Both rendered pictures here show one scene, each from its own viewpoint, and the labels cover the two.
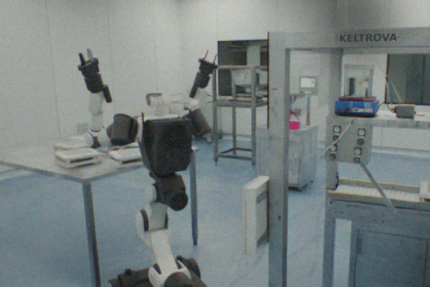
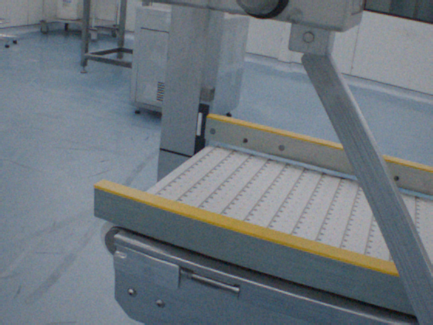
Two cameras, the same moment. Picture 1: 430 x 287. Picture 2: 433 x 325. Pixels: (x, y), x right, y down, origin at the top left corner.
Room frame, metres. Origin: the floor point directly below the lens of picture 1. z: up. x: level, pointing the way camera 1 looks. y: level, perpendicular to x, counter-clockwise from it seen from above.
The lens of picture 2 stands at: (1.68, -0.48, 1.07)
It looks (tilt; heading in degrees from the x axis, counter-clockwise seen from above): 22 degrees down; 356
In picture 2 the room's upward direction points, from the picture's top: 7 degrees clockwise
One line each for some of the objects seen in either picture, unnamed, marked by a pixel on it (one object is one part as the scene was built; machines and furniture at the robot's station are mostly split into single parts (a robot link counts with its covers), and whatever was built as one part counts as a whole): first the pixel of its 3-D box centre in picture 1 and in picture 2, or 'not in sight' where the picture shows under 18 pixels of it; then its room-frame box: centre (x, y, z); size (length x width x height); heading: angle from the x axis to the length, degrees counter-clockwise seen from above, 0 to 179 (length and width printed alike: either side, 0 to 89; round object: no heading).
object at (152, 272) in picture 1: (169, 275); not in sight; (2.27, 0.51, 0.28); 0.21 x 0.20 x 0.13; 32
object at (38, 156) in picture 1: (84, 152); not in sight; (3.27, 1.37, 0.84); 1.50 x 1.10 x 0.04; 58
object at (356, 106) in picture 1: (356, 105); not in sight; (2.15, -0.54, 1.32); 0.21 x 0.20 x 0.09; 157
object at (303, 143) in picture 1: (286, 155); (189, 63); (5.16, -0.43, 0.38); 0.63 x 0.57 x 0.76; 63
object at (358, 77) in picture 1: (358, 78); not in sight; (2.15, -0.54, 1.45); 0.15 x 0.15 x 0.19
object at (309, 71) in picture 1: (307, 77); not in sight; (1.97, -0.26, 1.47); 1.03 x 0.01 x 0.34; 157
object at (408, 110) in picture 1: (403, 110); not in sight; (2.05, -0.75, 1.30); 0.12 x 0.07 x 0.06; 67
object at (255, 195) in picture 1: (258, 214); not in sight; (1.48, -0.02, 0.97); 0.17 x 0.06 x 0.26; 157
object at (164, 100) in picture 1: (160, 103); not in sight; (2.29, 0.51, 1.32); 0.10 x 0.07 x 0.09; 122
